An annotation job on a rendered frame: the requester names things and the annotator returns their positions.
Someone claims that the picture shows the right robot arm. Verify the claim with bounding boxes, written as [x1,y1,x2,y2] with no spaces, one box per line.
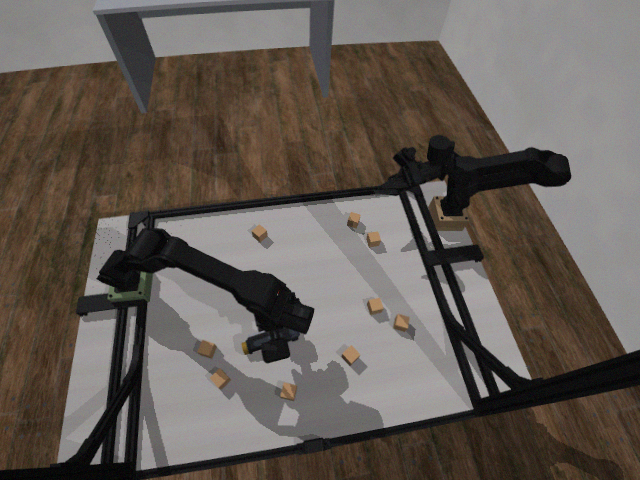
[393,135,571,216]

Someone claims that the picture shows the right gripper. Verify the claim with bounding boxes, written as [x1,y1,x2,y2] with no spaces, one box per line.
[374,162,431,196]

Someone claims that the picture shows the black hose nozzle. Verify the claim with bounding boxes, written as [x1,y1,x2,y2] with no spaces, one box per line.
[241,327,300,355]

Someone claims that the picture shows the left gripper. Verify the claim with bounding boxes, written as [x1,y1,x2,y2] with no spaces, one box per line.
[255,319,290,363]

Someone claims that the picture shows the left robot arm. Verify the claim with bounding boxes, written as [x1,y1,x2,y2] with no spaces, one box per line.
[97,228,315,334]

